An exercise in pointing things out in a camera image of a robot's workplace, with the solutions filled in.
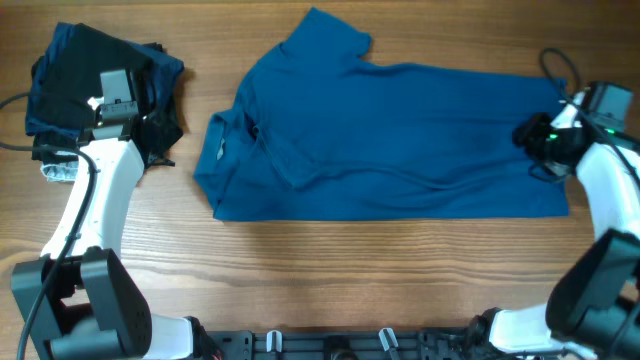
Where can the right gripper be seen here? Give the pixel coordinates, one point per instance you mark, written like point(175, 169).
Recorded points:
point(527, 136)

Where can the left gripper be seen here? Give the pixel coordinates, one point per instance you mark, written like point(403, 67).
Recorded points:
point(173, 132)

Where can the blue polo shirt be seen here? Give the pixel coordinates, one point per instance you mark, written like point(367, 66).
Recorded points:
point(318, 133)

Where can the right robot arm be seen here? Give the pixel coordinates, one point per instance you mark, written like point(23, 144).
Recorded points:
point(586, 315)

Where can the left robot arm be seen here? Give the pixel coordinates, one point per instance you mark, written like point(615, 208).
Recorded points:
point(77, 299)

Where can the light blue folded jeans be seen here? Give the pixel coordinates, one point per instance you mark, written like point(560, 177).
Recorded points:
point(64, 172)

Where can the black folded garment on top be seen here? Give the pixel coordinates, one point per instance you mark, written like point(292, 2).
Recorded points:
point(71, 70)

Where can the navy folded garment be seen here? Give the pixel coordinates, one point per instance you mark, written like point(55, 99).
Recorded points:
point(161, 77)

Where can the left white clip on rail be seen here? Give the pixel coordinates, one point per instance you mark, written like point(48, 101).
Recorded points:
point(274, 342)

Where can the white clip on rail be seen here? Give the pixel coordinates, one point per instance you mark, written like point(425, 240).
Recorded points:
point(389, 343)
point(274, 342)

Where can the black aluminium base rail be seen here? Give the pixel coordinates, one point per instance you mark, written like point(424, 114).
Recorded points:
point(426, 344)

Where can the right white clip on rail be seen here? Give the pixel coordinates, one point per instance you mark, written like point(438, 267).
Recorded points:
point(389, 343)

